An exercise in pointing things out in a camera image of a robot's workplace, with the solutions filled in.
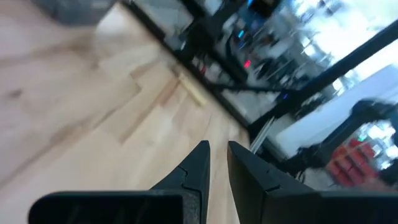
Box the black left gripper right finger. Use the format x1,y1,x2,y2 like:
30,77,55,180
226,140,398,224

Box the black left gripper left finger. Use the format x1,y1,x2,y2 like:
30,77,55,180
27,139,211,224

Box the red storage bins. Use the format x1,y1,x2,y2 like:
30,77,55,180
325,138,379,187

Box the black right gantry upright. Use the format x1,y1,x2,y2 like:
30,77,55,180
248,21,398,141

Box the grey plastic bin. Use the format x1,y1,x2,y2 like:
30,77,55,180
30,0,118,26

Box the black aluminium table frame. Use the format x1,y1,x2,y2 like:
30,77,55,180
119,0,280,149

